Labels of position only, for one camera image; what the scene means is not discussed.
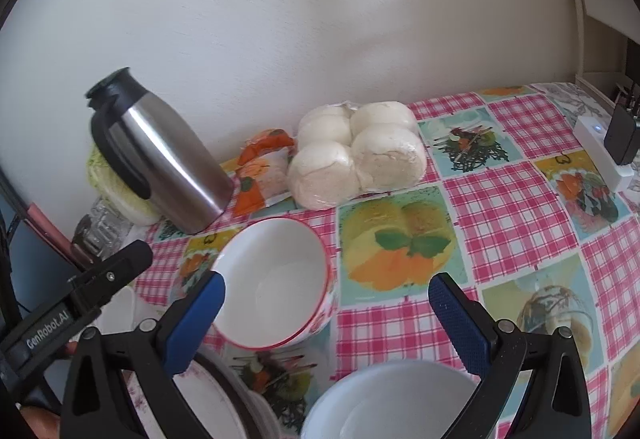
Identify grey floral cloth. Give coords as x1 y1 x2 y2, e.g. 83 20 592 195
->
542 81 621 120

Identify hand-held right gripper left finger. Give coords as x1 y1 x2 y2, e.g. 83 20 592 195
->
60 270 227 439

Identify stainless steel thermos jug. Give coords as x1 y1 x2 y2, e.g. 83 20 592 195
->
84 67 236 236

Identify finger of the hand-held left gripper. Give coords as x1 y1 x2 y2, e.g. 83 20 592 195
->
70 240 153 320

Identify stainless steel basin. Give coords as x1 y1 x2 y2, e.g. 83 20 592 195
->
192 349 281 439

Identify napa cabbage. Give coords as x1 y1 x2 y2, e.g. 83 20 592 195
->
86 144 161 226

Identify pink board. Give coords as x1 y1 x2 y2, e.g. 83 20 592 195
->
27 203 76 265

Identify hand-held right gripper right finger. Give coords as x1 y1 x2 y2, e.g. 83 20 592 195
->
428 272 592 439

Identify orange snack packet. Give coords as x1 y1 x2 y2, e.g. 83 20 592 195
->
234 129 297 216

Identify person's left hand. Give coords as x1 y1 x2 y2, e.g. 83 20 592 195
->
20 405 63 439

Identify red-rimmed strawberry bowl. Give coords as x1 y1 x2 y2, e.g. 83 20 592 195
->
210 217 337 351

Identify white wooden shelf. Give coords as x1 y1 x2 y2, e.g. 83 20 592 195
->
565 0 640 84

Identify pale strawberry print bowl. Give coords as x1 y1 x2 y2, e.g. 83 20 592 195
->
300 359 483 439

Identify clear glass cup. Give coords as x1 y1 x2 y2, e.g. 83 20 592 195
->
90 196 132 250

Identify white power strip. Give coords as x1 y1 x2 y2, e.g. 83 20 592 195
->
572 115 636 194

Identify pink checked tablecloth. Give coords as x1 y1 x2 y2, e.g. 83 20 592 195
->
132 84 640 439

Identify black charger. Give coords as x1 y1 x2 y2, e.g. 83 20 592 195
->
603 89 640 166

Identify round floral plate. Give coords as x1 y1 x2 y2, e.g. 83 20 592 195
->
125 351 246 439

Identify bagged white steamed buns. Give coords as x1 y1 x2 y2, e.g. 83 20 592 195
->
287 102 427 210

